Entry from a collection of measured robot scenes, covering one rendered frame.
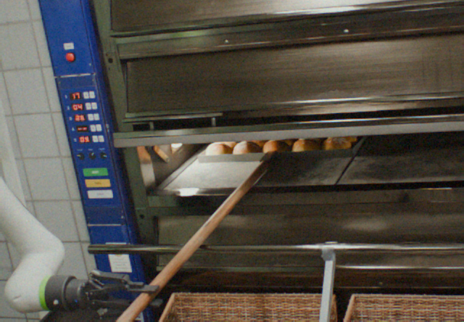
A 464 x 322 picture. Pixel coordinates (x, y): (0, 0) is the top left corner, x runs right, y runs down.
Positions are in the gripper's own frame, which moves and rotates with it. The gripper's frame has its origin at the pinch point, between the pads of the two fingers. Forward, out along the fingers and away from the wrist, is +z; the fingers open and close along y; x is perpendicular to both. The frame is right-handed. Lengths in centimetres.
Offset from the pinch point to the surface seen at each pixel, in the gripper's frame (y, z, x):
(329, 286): 10.4, 37.6, -26.9
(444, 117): -24, 66, -56
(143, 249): 2.9, -16.6, -33.3
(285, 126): -24, 22, -56
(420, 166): 1, 52, -89
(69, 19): -58, -46, -68
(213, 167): 2, -19, -96
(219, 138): -21, 2, -56
